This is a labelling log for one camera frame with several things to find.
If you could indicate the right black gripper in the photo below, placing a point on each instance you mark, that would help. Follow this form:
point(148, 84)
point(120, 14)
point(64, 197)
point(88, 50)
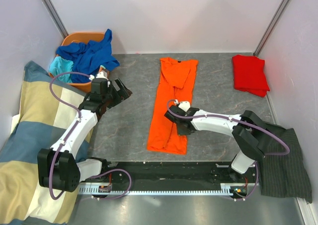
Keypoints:
point(180, 132)

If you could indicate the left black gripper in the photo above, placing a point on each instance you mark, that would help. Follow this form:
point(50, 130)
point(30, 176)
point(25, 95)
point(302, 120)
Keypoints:
point(121, 95)

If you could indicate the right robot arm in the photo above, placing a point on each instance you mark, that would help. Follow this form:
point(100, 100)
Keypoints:
point(247, 129)

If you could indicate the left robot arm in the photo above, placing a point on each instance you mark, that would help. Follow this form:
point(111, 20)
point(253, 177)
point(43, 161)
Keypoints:
point(58, 168)

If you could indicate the blue t shirt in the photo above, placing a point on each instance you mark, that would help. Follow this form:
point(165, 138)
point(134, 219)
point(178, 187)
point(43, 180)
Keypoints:
point(92, 58)

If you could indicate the teal t shirt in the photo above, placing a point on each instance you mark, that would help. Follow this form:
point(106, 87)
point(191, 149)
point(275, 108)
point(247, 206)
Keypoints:
point(59, 66)

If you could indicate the blue beige checked pillow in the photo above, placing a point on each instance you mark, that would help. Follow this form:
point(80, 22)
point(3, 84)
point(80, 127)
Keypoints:
point(47, 108)

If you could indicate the folded red t shirt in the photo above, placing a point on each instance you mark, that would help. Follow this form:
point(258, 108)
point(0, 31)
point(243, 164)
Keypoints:
point(249, 75)

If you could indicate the dark striped cloth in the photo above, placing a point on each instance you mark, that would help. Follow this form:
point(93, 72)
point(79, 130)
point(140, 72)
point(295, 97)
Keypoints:
point(285, 176)

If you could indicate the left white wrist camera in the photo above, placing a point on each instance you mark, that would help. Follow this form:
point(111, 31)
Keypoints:
point(102, 74)

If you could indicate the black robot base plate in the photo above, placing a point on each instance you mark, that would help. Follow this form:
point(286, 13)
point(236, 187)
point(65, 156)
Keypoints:
point(172, 176)

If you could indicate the white slotted cable duct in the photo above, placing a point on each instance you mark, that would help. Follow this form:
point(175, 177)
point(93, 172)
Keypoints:
point(103, 190)

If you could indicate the left aluminium frame post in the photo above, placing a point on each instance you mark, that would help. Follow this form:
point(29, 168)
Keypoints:
point(55, 17)

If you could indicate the aluminium frame post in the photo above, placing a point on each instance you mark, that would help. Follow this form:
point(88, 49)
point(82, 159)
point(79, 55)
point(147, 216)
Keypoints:
point(55, 17)
point(271, 26)

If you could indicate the right aluminium frame post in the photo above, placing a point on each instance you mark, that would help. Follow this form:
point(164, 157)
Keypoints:
point(271, 26)

